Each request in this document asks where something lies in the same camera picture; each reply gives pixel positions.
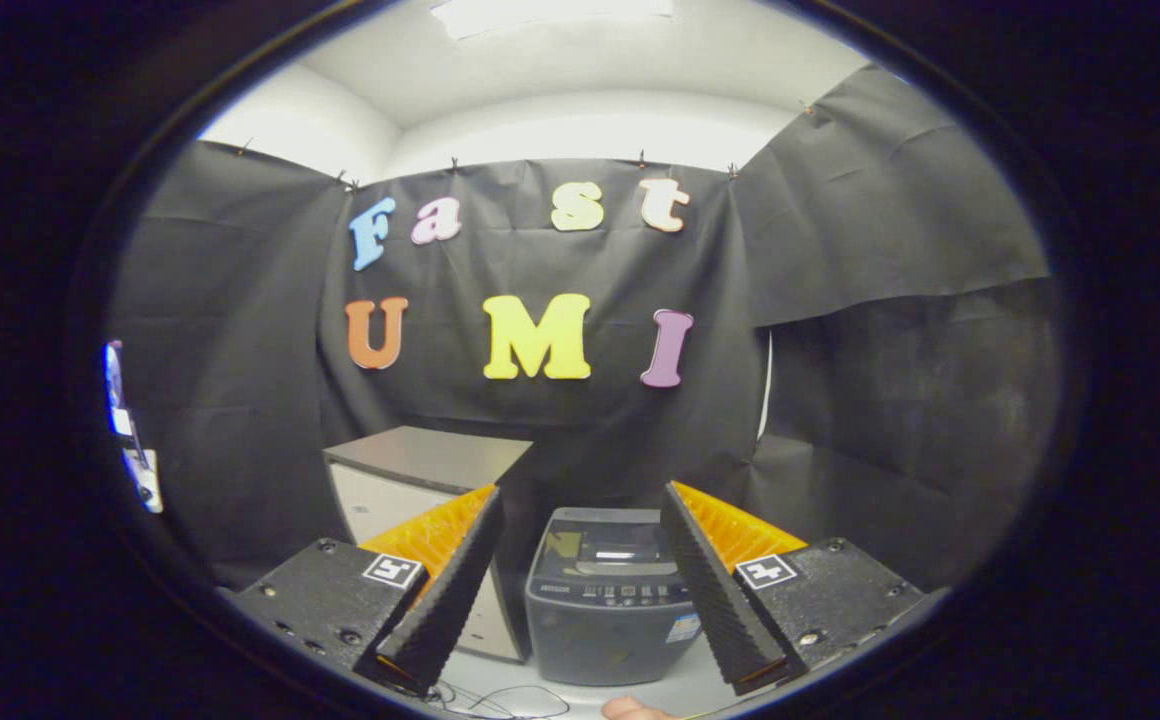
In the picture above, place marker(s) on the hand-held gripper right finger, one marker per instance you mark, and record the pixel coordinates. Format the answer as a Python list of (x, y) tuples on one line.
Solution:
[(708, 590)]

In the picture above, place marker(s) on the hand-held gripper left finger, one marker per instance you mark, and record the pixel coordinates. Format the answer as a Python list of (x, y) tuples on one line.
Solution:
[(450, 590)]

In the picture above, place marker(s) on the grey washing machine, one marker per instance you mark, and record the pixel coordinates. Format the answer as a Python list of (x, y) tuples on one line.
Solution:
[(600, 640)]

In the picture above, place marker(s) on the grey cabinet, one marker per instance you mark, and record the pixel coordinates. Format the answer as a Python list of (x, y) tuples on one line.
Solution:
[(420, 455)]

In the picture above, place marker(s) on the blue and white clutter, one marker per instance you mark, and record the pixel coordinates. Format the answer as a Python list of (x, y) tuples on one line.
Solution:
[(145, 485)]

